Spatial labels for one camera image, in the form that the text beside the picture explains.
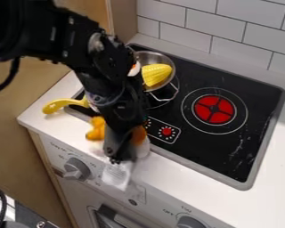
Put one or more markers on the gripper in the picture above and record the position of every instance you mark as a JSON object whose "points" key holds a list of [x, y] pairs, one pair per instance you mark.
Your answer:
{"points": [[123, 127]]}

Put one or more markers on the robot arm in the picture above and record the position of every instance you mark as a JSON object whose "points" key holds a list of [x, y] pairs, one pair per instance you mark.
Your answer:
{"points": [[49, 32]]}

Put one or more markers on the silver pot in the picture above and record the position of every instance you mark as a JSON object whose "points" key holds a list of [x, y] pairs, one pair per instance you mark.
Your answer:
{"points": [[157, 58]]}

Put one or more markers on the yellow and white plush toy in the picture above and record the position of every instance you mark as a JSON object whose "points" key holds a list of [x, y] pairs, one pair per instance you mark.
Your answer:
{"points": [[96, 130]]}

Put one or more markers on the yellow toy corn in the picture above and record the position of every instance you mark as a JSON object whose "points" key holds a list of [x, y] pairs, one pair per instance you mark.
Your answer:
{"points": [[157, 74]]}

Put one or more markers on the yellow tool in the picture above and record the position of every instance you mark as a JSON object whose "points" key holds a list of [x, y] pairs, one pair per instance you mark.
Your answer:
{"points": [[57, 106]]}

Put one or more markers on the toy stove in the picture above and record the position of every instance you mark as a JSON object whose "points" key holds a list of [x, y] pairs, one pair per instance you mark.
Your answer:
{"points": [[224, 139]]}

